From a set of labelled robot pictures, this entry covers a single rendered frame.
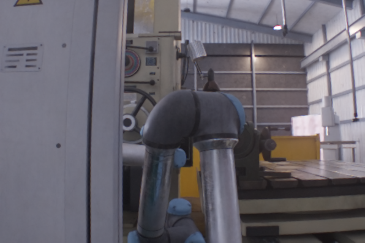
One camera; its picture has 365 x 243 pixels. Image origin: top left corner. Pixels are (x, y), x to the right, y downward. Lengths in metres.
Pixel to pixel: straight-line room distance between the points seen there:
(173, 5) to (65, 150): 2.24
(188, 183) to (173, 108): 3.51
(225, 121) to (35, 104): 0.41
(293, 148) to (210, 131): 3.72
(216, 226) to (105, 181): 0.32
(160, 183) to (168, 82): 1.07
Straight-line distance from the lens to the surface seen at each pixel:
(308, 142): 4.43
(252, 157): 1.41
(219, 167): 0.66
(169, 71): 1.71
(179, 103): 0.64
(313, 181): 1.52
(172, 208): 0.92
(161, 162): 0.68
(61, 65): 0.49
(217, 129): 0.66
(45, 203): 0.49
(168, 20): 2.54
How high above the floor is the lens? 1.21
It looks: 7 degrees up
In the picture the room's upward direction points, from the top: straight up
